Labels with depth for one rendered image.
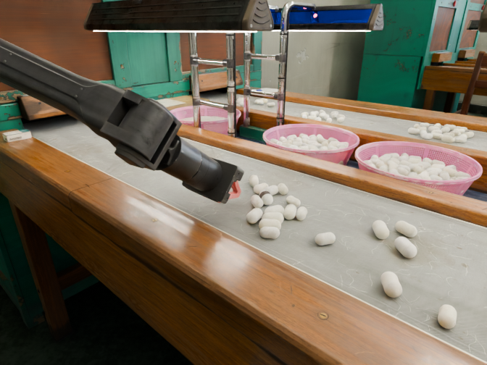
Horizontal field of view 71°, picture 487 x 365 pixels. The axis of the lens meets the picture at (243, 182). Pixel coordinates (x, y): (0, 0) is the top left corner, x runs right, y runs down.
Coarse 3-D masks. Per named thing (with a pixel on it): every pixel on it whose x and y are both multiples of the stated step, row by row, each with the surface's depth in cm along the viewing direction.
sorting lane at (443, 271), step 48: (48, 144) 98; (96, 144) 98; (192, 144) 98; (144, 192) 69; (192, 192) 70; (288, 192) 70; (336, 192) 70; (288, 240) 54; (336, 240) 54; (384, 240) 54; (432, 240) 54; (480, 240) 54; (336, 288) 43; (432, 288) 44; (480, 288) 44; (432, 336) 37; (480, 336) 37
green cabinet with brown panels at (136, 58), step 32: (0, 0) 96; (32, 0) 101; (64, 0) 108; (96, 0) 115; (0, 32) 98; (32, 32) 103; (64, 32) 110; (96, 32) 117; (128, 32) 125; (160, 32) 135; (256, 32) 175; (64, 64) 113; (96, 64) 120; (128, 64) 128; (160, 64) 139; (256, 64) 182; (0, 96) 101
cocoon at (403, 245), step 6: (396, 240) 51; (402, 240) 50; (408, 240) 50; (396, 246) 50; (402, 246) 49; (408, 246) 49; (414, 246) 49; (402, 252) 49; (408, 252) 48; (414, 252) 48
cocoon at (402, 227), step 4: (396, 224) 55; (400, 224) 55; (404, 224) 54; (408, 224) 54; (396, 228) 55; (400, 228) 55; (404, 228) 54; (408, 228) 54; (412, 228) 53; (404, 232) 54; (408, 232) 54; (412, 232) 53; (416, 232) 53; (408, 236) 54; (412, 236) 54
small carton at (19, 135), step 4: (8, 132) 94; (12, 132) 94; (16, 132) 94; (20, 132) 94; (24, 132) 94; (28, 132) 95; (4, 136) 92; (8, 136) 91; (12, 136) 92; (16, 136) 93; (20, 136) 93; (24, 136) 94; (28, 136) 95; (8, 140) 92; (12, 140) 92; (16, 140) 93
